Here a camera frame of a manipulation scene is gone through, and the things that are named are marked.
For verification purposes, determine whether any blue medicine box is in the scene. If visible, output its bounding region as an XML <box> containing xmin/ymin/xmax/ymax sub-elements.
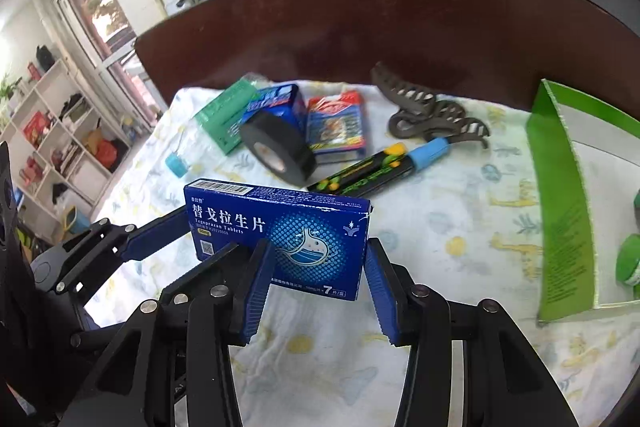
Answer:
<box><xmin>183</xmin><ymin>179</ymin><xmax>371</xmax><ymax>301</ymax></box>

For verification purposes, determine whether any black electrical tape roll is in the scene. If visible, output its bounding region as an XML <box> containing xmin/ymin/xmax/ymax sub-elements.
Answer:
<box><xmin>239</xmin><ymin>110</ymin><xmax>317</xmax><ymax>186</ymax></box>

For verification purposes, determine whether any white shelving unit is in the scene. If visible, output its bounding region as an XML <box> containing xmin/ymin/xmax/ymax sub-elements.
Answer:
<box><xmin>1</xmin><ymin>60</ymin><xmax>131</xmax><ymax>242</ymax></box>

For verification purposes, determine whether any green white round container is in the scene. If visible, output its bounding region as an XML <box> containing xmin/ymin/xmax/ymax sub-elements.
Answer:
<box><xmin>614</xmin><ymin>188</ymin><xmax>640</xmax><ymax>301</ymax></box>

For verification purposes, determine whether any green label plastic bottle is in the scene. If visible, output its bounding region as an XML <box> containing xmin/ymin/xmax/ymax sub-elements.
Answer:
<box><xmin>165</xmin><ymin>72</ymin><xmax>270</xmax><ymax>181</ymax></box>

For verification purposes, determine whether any giraffe print white cloth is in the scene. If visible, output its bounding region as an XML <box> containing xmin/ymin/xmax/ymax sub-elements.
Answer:
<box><xmin>86</xmin><ymin>88</ymin><xmax>639</xmax><ymax>426</ymax></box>

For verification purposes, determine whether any green white storage box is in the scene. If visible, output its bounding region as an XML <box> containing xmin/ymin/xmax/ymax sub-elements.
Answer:
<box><xmin>526</xmin><ymin>80</ymin><xmax>639</xmax><ymax>322</ymax></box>

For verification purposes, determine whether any black marker with blue cap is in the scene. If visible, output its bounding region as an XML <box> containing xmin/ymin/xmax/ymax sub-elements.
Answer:
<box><xmin>307</xmin><ymin>138</ymin><xmax>450</xmax><ymax>197</ymax></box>

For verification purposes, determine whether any blue mentos gum box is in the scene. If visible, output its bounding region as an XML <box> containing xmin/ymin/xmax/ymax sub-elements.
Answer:
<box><xmin>240</xmin><ymin>83</ymin><xmax>307</xmax><ymax>132</ymax></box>

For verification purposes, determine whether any brown hair claw clip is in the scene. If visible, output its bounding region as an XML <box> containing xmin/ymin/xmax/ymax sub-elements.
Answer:
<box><xmin>371</xmin><ymin>63</ymin><xmax>490</xmax><ymax>150</ymax></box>

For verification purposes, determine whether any tiger playing card box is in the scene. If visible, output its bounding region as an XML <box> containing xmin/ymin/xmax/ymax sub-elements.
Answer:
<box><xmin>306</xmin><ymin>90</ymin><xmax>367</xmax><ymax>165</ymax></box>

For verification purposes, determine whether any window with frame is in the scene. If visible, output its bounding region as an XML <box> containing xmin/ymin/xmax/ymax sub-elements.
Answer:
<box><xmin>54</xmin><ymin>0</ymin><xmax>157</xmax><ymax>131</ymax></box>

